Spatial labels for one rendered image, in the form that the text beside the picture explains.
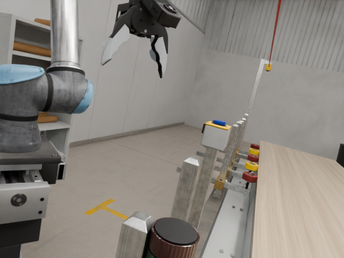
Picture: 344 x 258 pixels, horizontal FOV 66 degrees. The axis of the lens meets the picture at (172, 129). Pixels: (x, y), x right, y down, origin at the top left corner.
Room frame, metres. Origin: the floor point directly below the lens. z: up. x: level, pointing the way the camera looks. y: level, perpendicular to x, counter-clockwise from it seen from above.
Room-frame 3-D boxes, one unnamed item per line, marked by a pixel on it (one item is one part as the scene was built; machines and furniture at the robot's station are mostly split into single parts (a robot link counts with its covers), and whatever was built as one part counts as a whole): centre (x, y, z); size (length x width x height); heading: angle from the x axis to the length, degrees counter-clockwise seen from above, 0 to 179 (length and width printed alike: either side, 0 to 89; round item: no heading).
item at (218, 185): (1.49, -0.35, 0.80); 0.14 x 0.06 x 0.05; 163
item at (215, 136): (0.80, -0.14, 1.18); 0.07 x 0.07 x 0.08; 73
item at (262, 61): (2.75, -0.77, 1.20); 0.12 x 0.09 x 1.00; 73
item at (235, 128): (1.51, -0.35, 0.91); 0.04 x 0.04 x 0.48; 73
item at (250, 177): (1.43, -0.48, 0.85); 0.08 x 0.08 x 0.11
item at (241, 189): (1.48, -0.29, 0.80); 0.44 x 0.03 x 0.04; 73
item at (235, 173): (1.72, -0.37, 0.81); 0.44 x 0.03 x 0.04; 73
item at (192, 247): (0.30, -0.03, 1.14); 0.06 x 0.06 x 0.02
